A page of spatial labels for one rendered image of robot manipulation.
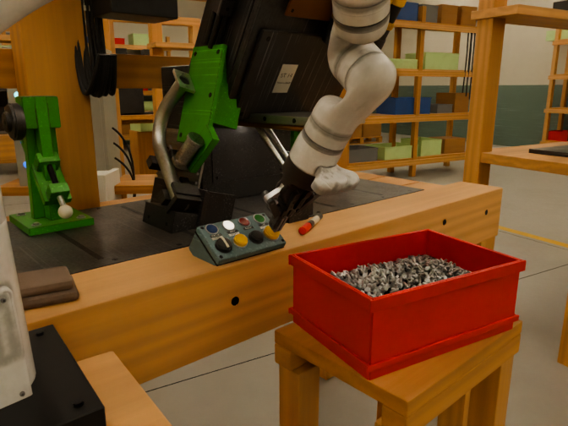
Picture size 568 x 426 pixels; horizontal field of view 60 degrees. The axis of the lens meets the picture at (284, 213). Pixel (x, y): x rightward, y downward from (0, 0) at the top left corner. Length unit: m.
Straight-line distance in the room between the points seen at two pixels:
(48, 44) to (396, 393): 1.04
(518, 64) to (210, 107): 10.56
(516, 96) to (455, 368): 10.72
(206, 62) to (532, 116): 10.30
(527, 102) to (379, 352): 10.64
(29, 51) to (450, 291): 1.01
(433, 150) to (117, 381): 6.88
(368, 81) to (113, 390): 0.49
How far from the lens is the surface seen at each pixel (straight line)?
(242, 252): 0.84
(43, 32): 1.30
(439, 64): 7.25
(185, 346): 0.83
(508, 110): 11.48
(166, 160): 1.10
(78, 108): 1.31
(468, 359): 0.80
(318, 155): 0.74
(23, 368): 0.46
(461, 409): 1.80
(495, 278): 0.83
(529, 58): 11.30
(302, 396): 0.86
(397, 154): 6.82
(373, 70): 0.67
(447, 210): 1.33
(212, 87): 1.05
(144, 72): 1.49
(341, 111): 0.70
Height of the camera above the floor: 1.19
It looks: 14 degrees down
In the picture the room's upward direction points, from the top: straight up
